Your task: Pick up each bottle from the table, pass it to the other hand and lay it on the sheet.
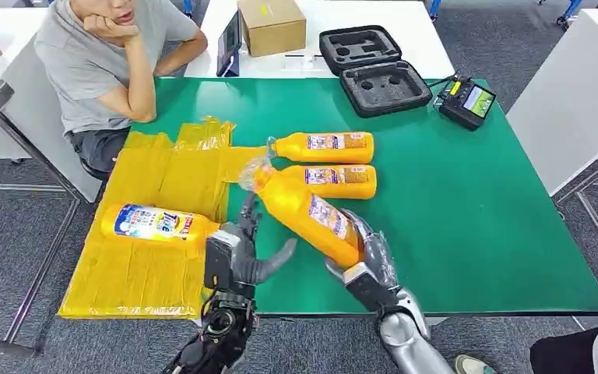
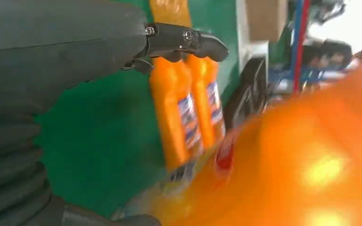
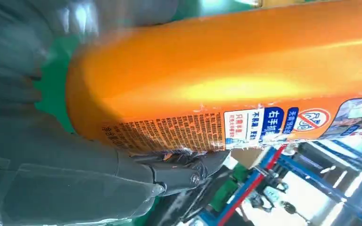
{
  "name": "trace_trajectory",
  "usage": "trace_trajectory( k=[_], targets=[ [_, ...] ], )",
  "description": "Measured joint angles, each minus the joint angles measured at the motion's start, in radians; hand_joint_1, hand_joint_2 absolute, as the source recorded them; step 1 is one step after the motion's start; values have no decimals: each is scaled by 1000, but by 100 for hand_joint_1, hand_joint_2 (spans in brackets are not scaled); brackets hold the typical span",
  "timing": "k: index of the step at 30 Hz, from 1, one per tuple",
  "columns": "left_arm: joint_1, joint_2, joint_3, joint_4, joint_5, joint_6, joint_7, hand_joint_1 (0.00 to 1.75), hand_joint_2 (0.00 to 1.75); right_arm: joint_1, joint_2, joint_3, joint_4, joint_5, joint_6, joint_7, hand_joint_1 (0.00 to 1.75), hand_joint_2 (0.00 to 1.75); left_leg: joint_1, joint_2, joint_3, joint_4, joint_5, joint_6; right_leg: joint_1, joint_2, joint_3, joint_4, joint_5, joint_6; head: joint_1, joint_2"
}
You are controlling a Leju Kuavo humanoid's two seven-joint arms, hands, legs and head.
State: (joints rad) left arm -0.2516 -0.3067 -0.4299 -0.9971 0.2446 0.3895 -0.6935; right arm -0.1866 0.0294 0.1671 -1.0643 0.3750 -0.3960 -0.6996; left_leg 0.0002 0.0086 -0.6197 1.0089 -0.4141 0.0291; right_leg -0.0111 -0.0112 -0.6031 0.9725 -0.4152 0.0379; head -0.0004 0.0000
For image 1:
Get yellow sheet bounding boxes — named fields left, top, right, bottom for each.
left=58, top=117, right=269, bottom=319

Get black foam-lined case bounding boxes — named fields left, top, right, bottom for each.
left=318, top=25, right=433, bottom=119

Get dark tablet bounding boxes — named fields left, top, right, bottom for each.
left=216, top=10, right=243, bottom=79

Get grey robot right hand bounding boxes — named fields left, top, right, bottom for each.
left=325, top=209, right=401, bottom=291

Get person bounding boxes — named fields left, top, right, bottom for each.
left=453, top=319, right=598, bottom=374
left=33, top=0, right=209, bottom=174

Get orange drink bottle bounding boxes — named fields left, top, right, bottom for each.
left=237, top=154, right=364, bottom=270
left=100, top=203, right=221, bottom=245
left=266, top=132, right=375, bottom=165
left=278, top=164, right=378, bottom=200

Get blue trolley frame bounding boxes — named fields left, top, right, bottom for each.
left=536, top=0, right=584, bottom=28

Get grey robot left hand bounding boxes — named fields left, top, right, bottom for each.
left=221, top=193, right=298, bottom=285

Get black remote controller with screen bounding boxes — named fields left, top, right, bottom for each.
left=433, top=74, right=498, bottom=132

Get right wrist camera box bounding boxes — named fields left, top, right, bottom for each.
left=343, top=262, right=400, bottom=314

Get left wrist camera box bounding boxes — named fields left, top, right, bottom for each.
left=204, top=231, right=243, bottom=293

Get white table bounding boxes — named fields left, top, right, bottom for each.
left=505, top=9, right=598, bottom=280
left=0, top=7, right=104, bottom=205
left=184, top=0, right=456, bottom=80

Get closed cardboard box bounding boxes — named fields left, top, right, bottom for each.
left=237, top=0, right=308, bottom=58

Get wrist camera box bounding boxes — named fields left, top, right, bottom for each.
left=343, top=262, right=400, bottom=314
left=204, top=231, right=243, bottom=293

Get green table mat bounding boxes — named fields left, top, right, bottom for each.
left=131, top=77, right=598, bottom=317

